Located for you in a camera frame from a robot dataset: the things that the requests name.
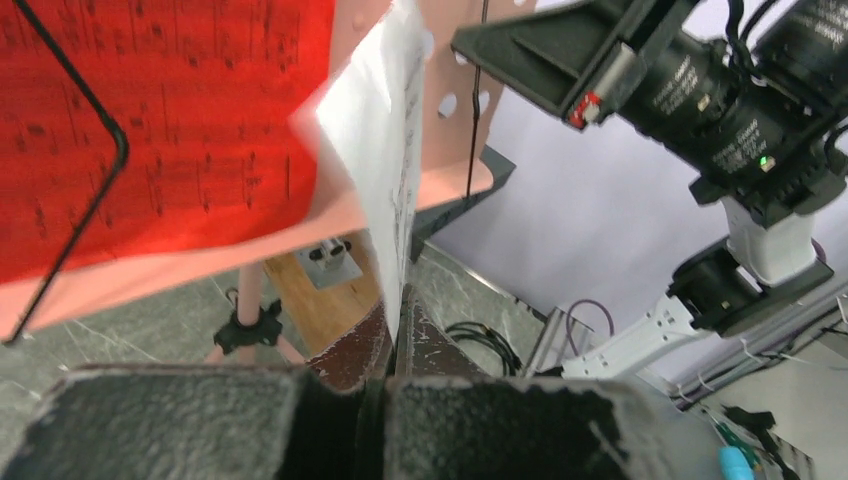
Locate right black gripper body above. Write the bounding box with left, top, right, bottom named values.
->
left=451, top=0, right=697, bottom=130

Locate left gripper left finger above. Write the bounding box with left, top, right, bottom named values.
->
left=1, top=359, right=363, bottom=479

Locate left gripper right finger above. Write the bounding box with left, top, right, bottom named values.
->
left=384, top=284, right=670, bottom=480

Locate pink music stand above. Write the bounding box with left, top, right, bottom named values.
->
left=27, top=1, right=502, bottom=331

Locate white sheet music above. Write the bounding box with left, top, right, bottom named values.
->
left=293, top=1, right=425, bottom=339

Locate red sheet music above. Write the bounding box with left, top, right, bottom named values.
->
left=1, top=1, right=335, bottom=282

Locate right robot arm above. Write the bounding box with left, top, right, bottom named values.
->
left=451, top=1, right=847, bottom=379

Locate wooden board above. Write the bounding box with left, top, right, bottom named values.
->
left=264, top=231, right=381, bottom=357

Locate dark teal amplifier box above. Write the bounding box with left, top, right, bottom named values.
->
left=410, top=145, right=516, bottom=263

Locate coiled black cable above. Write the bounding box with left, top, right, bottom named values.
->
left=443, top=321, right=525, bottom=378

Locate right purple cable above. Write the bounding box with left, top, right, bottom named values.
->
left=566, top=299, right=616, bottom=340

